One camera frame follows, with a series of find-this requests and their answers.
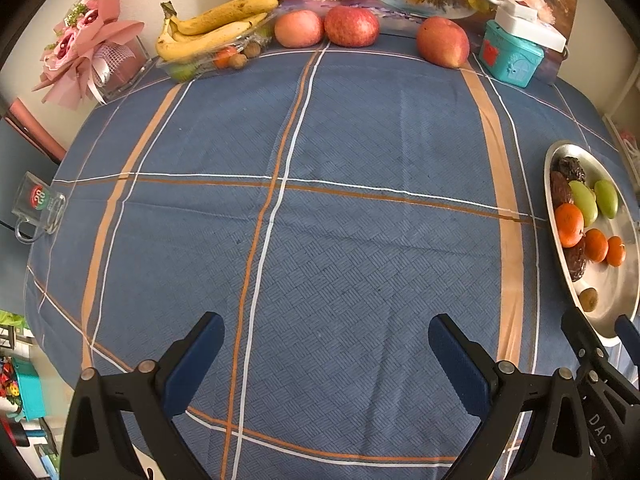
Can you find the pale pink apple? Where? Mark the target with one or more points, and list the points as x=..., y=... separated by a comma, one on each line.
x=298, y=29

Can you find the clear glass mug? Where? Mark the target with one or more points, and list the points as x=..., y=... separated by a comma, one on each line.
x=40, y=200

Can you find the pink flower bouquet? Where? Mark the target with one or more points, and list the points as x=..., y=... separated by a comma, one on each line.
x=85, y=35

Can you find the large orange tangerine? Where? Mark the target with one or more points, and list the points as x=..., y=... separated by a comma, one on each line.
x=570, y=224

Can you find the brown wrinkled dried date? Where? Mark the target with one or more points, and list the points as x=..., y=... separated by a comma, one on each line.
x=575, y=260
x=560, y=189

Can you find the red elongated apple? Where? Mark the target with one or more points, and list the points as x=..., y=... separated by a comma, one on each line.
x=443, y=42

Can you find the clear acrylic box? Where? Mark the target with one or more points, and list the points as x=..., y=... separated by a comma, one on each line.
x=125, y=65

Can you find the small brown round fruit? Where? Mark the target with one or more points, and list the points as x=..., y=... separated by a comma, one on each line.
x=588, y=299
x=252, y=50
x=239, y=61

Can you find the dark wrinkled dried date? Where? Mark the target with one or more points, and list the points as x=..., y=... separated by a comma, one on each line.
x=572, y=167

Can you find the yellow banana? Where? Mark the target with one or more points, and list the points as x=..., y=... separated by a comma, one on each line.
x=227, y=31
x=185, y=50
x=225, y=12

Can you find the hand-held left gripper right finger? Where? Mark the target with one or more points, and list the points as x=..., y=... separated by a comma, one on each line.
x=457, y=360

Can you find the blue plaid tablecloth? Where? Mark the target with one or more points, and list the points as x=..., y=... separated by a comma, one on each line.
x=375, y=160

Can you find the teal storage bin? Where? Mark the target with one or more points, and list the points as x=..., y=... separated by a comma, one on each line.
x=30, y=390

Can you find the clear plastic fruit tray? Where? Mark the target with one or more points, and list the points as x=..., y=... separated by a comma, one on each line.
x=205, y=65

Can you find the small orange tangerine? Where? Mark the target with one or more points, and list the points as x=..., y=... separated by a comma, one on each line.
x=615, y=251
x=225, y=57
x=596, y=245

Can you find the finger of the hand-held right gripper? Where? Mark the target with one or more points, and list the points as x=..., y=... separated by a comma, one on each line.
x=582, y=335
x=629, y=327

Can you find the oval metal tray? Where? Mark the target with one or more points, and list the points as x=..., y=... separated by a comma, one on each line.
x=620, y=300

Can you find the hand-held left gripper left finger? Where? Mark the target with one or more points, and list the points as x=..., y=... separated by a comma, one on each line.
x=195, y=360

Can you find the teal toy house box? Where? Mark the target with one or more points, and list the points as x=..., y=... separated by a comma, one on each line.
x=510, y=55

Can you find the green jujube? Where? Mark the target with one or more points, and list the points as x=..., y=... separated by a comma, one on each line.
x=606, y=198
x=584, y=203
x=263, y=32
x=182, y=71

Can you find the red speckled apple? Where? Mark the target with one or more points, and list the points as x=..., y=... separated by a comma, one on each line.
x=351, y=26

